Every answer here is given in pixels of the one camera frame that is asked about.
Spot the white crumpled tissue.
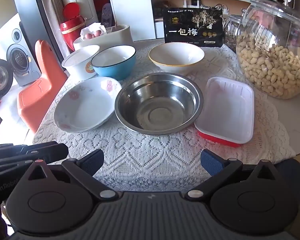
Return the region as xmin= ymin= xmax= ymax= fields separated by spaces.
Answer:
xmin=80 ymin=22 xmax=107 ymax=39

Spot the black printed packet box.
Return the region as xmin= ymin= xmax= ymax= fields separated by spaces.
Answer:
xmin=163 ymin=7 xmax=225 ymax=48

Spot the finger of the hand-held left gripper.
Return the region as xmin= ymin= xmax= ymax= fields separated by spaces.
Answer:
xmin=0 ymin=159 xmax=37 ymax=175
xmin=0 ymin=141 xmax=69 ymax=161

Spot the red cabinet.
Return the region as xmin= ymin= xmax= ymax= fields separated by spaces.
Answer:
xmin=89 ymin=0 xmax=109 ymax=23

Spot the grey speaker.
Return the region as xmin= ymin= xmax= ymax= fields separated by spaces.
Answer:
xmin=6 ymin=21 xmax=42 ymax=87

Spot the stainless steel bowl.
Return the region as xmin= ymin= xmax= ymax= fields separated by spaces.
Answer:
xmin=114 ymin=72 xmax=204 ymax=136

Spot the red gold-banded container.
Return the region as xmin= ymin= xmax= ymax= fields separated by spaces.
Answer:
xmin=60 ymin=2 xmax=87 ymax=52

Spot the red plastic tray white inside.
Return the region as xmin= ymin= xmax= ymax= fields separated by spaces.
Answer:
xmin=194 ymin=76 xmax=255 ymax=148

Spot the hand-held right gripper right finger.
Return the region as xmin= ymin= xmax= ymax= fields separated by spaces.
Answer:
xmin=186 ymin=149 xmax=278 ymax=202

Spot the white router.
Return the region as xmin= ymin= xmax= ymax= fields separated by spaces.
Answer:
xmin=187 ymin=0 xmax=203 ymax=9

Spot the white floral plate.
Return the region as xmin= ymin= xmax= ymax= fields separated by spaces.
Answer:
xmin=55 ymin=120 xmax=108 ymax=133
xmin=54 ymin=77 xmax=122 ymax=130

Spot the blue and yellow bowl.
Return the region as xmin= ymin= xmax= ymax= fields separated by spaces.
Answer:
xmin=149 ymin=42 xmax=205 ymax=74

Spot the glass jar of sunflower seeds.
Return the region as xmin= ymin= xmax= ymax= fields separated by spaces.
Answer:
xmin=222 ymin=9 xmax=248 ymax=54

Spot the orange plastic chair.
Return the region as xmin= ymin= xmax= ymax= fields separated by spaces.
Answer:
xmin=17 ymin=39 xmax=68 ymax=133

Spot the black frying pan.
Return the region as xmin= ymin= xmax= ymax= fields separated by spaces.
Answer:
xmin=0 ymin=59 xmax=13 ymax=99

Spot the glass jar of peanuts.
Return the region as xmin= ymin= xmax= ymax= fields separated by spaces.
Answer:
xmin=236 ymin=0 xmax=300 ymax=100

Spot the beige curtain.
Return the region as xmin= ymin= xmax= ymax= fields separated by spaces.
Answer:
xmin=39 ymin=0 xmax=65 ymax=43

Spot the white power strip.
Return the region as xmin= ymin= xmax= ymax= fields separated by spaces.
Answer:
xmin=202 ymin=4 xmax=230 ymax=13

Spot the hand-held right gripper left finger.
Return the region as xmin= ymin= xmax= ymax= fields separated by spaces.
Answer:
xmin=27 ymin=149 xmax=117 ymax=202

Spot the cream plastic basket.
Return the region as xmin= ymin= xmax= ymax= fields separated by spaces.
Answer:
xmin=73 ymin=24 xmax=133 ymax=53

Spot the white shelf cabinet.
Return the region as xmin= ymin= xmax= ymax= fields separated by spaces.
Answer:
xmin=107 ymin=0 xmax=265 ymax=42

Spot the white paper bowl orange label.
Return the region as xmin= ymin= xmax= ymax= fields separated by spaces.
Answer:
xmin=62 ymin=44 xmax=100 ymax=81

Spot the cartoon figure board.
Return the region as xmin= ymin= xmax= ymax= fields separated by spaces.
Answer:
xmin=100 ymin=3 xmax=113 ymax=27

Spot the white lace tablecloth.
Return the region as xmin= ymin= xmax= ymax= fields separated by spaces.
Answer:
xmin=32 ymin=39 xmax=297 ymax=178

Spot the white ceramic bowl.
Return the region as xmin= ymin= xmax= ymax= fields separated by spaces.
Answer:
xmin=91 ymin=45 xmax=137 ymax=81

